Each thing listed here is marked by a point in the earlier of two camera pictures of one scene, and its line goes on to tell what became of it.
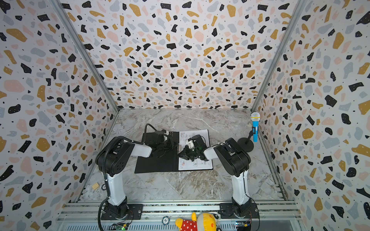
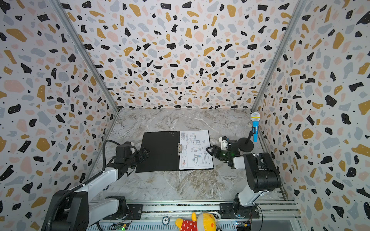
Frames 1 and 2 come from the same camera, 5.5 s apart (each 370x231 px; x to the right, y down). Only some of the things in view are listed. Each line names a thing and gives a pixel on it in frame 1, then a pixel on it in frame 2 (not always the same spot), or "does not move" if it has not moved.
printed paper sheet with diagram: [184, 163] does not move
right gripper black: [186, 153] -> [218, 151]
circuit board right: [244, 225] does not move
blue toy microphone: [255, 117] does not move
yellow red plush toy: [204, 222] does not move
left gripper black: [169, 142] -> [140, 158]
